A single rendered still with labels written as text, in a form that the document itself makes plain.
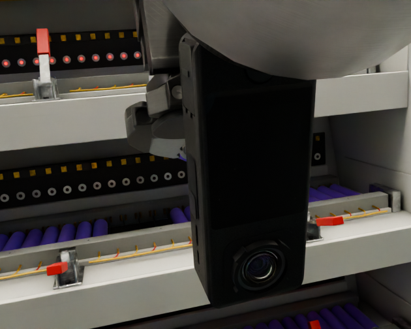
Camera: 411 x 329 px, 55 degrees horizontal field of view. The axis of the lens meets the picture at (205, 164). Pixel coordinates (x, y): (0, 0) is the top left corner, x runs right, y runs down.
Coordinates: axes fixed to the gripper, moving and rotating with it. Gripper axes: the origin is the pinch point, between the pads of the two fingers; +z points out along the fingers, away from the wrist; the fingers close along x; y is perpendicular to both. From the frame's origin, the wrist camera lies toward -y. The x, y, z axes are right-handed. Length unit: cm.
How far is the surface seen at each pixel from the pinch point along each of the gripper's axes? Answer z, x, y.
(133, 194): 28.7, 3.9, -0.1
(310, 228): 14.3, -15.7, -8.2
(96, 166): 27.3, 8.5, 4.5
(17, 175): 27.2, 18.9, 4.5
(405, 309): 21.1, -30.6, -21.5
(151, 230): 17.1, 2.6, -5.6
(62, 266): 6.9, 11.1, -7.4
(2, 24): 29.2, 19.6, 27.6
